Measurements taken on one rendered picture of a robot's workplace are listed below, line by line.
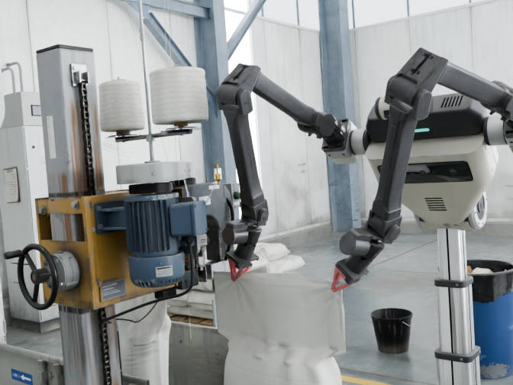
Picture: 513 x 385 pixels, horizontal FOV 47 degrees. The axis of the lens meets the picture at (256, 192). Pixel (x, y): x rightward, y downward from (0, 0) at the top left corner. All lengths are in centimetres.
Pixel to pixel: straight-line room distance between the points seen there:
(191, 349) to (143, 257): 103
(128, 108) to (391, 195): 86
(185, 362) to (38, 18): 469
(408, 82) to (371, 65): 920
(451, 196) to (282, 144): 752
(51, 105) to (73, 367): 75
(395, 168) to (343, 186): 906
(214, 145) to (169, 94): 627
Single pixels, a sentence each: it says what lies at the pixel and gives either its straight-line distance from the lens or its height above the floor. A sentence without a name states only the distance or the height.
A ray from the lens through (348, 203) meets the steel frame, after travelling 1052.
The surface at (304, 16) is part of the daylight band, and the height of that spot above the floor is 380.
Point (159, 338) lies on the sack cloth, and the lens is 223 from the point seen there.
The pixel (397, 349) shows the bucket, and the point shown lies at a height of 3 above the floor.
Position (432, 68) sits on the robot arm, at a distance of 140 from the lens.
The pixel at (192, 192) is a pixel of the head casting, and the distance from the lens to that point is 195.
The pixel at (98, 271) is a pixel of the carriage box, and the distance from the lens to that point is 171.
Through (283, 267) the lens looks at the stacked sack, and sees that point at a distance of 528.
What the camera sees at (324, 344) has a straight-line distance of 178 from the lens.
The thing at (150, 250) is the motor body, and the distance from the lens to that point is 160.
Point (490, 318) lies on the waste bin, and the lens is 384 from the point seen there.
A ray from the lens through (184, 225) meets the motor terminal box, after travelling 157.
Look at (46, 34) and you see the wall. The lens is 664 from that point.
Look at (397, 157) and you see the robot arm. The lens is 147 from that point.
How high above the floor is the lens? 140
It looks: 3 degrees down
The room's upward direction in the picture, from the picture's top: 4 degrees counter-clockwise
